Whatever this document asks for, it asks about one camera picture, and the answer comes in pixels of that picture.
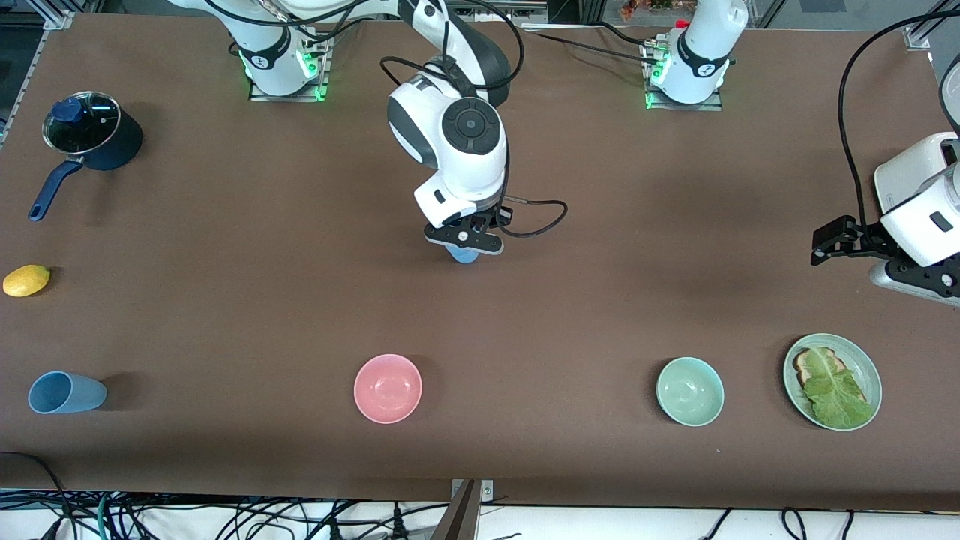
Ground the pink bowl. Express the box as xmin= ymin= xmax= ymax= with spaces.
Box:
xmin=353 ymin=353 xmax=423 ymax=425

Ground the aluminium frame corner bracket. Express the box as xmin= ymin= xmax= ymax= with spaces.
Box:
xmin=41 ymin=0 xmax=76 ymax=31
xmin=904 ymin=0 xmax=960 ymax=52

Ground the yellow lemon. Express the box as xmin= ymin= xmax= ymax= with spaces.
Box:
xmin=2 ymin=264 xmax=51 ymax=298

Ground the white toaster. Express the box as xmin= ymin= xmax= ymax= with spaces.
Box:
xmin=874 ymin=131 xmax=960 ymax=222

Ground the dark blue saucepan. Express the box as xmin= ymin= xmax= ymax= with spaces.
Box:
xmin=28 ymin=90 xmax=143 ymax=223

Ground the grey metal frame box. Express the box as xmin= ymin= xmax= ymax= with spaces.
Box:
xmin=437 ymin=0 xmax=550 ymax=23

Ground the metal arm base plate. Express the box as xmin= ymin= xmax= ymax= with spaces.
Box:
xmin=249 ymin=34 xmax=331 ymax=102
xmin=641 ymin=37 xmax=725 ymax=112

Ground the pale green bowl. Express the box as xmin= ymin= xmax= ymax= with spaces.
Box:
xmin=655 ymin=356 xmax=725 ymax=428

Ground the pale green plate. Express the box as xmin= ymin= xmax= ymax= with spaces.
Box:
xmin=783 ymin=333 xmax=883 ymax=432

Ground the green lettuce leaf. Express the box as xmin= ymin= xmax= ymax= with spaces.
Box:
xmin=802 ymin=347 xmax=875 ymax=430

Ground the black arm base cable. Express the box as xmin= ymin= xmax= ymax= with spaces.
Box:
xmin=304 ymin=15 xmax=376 ymax=57
xmin=525 ymin=22 xmax=661 ymax=68

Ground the dark camera pole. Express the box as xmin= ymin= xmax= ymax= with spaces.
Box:
xmin=429 ymin=480 xmax=481 ymax=540

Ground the brown bread slice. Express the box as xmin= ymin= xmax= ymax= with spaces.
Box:
xmin=793 ymin=346 xmax=871 ymax=410

